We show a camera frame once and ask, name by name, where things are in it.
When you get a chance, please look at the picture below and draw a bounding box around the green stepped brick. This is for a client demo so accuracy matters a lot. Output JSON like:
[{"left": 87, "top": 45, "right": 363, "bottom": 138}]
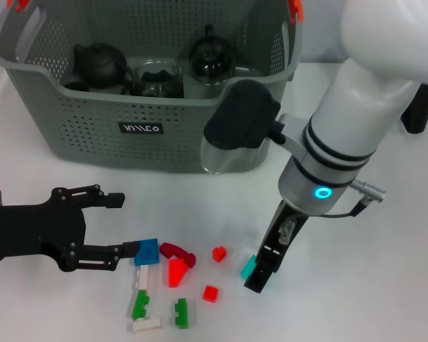
[
  {"left": 173, "top": 298, "right": 188, "bottom": 329},
  {"left": 131, "top": 289, "right": 151, "bottom": 319}
]

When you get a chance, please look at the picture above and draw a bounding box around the long white brick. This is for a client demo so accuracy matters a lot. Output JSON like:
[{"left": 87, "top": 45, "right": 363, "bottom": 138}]
[{"left": 127, "top": 265, "right": 156, "bottom": 320}]

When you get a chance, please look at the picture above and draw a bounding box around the right gripper cable with plugs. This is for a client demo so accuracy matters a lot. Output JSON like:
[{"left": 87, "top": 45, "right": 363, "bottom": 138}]
[{"left": 277, "top": 180, "right": 387, "bottom": 247}]

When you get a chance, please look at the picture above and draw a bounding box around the dark red arch brick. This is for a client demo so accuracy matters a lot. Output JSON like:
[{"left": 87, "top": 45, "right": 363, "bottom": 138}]
[{"left": 159, "top": 242, "right": 197, "bottom": 269}]

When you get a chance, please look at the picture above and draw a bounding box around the glass pitcher with black handle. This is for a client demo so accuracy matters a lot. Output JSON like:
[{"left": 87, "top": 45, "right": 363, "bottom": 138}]
[{"left": 399, "top": 83, "right": 428, "bottom": 135}]

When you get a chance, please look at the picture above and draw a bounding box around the blue square brick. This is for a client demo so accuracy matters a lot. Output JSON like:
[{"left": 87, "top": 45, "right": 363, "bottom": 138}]
[{"left": 133, "top": 237, "right": 161, "bottom": 266}]

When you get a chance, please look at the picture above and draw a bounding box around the teal square brick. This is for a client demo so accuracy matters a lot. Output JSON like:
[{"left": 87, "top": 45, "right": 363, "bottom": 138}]
[{"left": 240, "top": 254, "right": 258, "bottom": 281}]

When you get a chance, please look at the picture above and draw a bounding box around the glass teacup with black base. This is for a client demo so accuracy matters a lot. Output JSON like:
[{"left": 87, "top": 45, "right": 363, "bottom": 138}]
[
  {"left": 130, "top": 59, "right": 185, "bottom": 99},
  {"left": 188, "top": 24, "right": 235, "bottom": 86}
]

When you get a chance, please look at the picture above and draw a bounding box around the short white studded brick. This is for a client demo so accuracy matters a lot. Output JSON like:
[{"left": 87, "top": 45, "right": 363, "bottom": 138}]
[{"left": 128, "top": 318, "right": 163, "bottom": 334}]

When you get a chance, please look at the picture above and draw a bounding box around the grey perforated storage bin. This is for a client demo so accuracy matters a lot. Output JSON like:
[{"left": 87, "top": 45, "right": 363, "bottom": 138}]
[{"left": 0, "top": 0, "right": 304, "bottom": 175}]

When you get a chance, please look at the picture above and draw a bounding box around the black clay teapot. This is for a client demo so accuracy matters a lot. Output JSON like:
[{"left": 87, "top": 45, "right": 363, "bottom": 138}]
[{"left": 73, "top": 42, "right": 138, "bottom": 90}]

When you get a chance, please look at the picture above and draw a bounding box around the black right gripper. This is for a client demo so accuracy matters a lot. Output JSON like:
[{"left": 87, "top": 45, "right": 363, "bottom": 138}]
[{"left": 244, "top": 199, "right": 310, "bottom": 295}]

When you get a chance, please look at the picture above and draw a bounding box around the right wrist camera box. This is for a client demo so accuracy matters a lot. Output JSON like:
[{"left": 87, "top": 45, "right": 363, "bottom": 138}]
[{"left": 201, "top": 80, "right": 282, "bottom": 175}]

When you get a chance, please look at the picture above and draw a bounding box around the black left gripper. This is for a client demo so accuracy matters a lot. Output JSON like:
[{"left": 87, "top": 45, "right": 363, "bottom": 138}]
[{"left": 0, "top": 184, "right": 142, "bottom": 274}]

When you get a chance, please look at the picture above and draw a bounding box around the red slope brick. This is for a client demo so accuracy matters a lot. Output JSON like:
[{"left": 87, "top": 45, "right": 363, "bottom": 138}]
[{"left": 167, "top": 258, "right": 189, "bottom": 288}]

